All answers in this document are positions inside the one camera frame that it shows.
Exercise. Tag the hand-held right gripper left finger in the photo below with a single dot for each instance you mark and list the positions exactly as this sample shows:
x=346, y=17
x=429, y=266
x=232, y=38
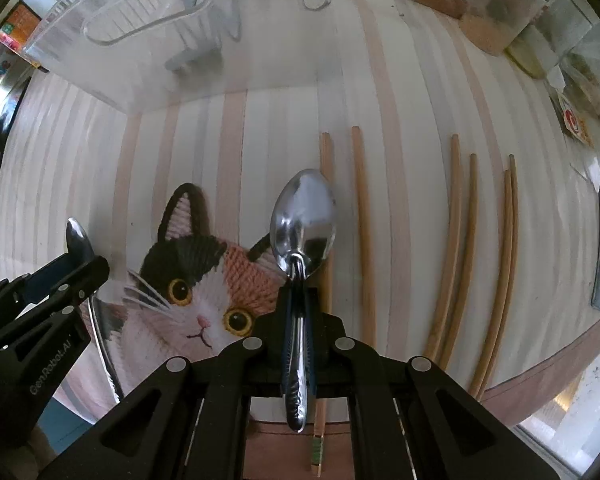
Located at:
x=283, y=330

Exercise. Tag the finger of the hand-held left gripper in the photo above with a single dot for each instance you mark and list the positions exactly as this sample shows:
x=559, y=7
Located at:
x=92, y=275
x=45, y=280

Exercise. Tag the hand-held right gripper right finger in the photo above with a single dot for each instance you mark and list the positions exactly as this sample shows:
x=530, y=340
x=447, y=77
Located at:
x=308, y=340

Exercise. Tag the clear plastic utensil container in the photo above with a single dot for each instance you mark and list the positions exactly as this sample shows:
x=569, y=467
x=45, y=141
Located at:
x=280, y=50

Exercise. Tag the cat-shaped mat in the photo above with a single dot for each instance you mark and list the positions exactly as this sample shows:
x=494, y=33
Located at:
x=180, y=320

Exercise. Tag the striped table cloth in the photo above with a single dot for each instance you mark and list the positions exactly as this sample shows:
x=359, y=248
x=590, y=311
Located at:
x=280, y=135

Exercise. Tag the red white seasoning packet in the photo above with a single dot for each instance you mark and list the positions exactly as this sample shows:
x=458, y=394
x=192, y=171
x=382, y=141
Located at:
x=575, y=125

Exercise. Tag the white-lidded oil bottle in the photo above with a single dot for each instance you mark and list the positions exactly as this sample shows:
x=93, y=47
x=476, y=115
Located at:
x=530, y=57

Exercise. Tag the brown-lidded clear jar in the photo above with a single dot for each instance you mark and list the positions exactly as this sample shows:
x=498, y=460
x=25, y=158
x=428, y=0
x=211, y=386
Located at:
x=495, y=15

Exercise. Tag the crumpled clear plastic bag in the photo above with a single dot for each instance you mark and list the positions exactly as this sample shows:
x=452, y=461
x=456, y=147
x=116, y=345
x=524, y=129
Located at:
x=582, y=67

